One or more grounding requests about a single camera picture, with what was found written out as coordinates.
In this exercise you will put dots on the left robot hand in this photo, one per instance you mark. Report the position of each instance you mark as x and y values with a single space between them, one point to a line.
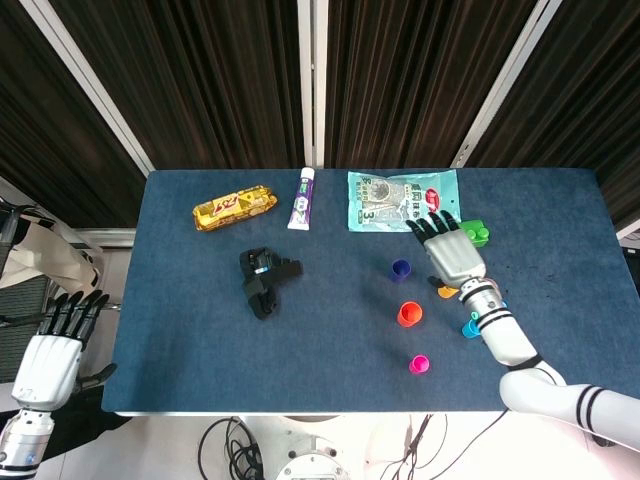
45 365

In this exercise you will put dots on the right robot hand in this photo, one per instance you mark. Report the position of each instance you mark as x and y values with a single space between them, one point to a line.
452 255

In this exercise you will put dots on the yellow cup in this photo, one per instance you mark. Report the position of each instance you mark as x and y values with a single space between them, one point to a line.
445 293

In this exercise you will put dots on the purple cup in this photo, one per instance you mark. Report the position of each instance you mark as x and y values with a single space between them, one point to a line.
400 270

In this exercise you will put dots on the cyan cup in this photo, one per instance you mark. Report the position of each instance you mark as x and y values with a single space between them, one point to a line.
469 329

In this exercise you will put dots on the magenta cup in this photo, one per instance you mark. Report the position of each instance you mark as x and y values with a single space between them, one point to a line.
419 365

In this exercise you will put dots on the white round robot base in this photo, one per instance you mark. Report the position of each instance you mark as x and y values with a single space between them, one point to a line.
312 465

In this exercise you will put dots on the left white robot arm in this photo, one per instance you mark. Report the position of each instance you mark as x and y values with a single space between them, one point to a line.
22 442

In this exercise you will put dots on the large orange cup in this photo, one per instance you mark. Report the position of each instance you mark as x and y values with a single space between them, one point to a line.
410 316

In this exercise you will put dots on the green toy building block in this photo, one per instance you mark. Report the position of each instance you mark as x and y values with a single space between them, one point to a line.
477 235

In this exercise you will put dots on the grey mesh chair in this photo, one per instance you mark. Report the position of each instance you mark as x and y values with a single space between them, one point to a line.
20 310

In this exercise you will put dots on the teal dishcloth package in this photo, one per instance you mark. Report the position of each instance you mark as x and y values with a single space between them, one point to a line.
385 200

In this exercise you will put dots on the purple white toothpaste tube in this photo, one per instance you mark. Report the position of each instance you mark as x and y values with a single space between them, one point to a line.
301 205

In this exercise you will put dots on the blue table cloth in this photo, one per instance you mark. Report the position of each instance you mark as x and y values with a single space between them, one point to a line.
320 350

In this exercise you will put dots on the yellow biscuit package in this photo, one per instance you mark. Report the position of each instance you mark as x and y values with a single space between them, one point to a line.
232 207

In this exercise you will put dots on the dark pleated curtain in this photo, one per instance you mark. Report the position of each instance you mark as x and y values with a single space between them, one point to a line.
210 85

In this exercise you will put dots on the white frame post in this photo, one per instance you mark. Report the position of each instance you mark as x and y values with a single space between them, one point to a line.
95 95
311 85
500 85

